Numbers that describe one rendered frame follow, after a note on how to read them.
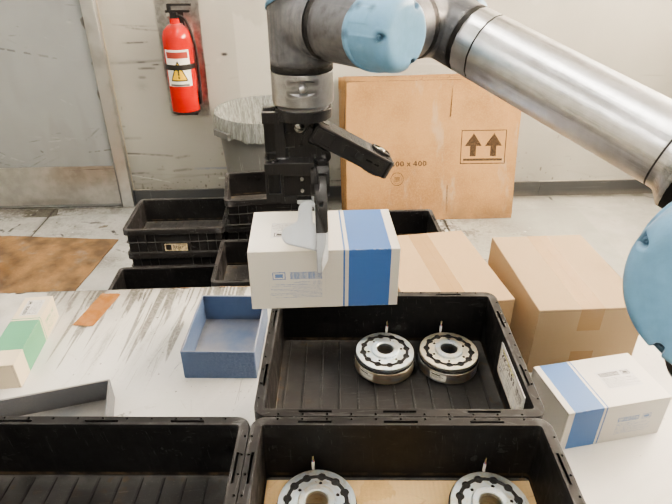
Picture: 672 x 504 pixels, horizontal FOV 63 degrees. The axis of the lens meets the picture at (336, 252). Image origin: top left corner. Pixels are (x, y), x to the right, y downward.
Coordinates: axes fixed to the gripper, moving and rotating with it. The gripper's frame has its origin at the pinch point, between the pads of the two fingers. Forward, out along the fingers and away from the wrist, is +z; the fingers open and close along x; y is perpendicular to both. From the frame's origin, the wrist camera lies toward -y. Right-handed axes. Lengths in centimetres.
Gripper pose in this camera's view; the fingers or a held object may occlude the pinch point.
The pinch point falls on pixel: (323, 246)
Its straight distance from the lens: 78.0
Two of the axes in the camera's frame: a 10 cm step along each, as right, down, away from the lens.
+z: 0.1, 8.7, 5.0
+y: -10.0, 0.3, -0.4
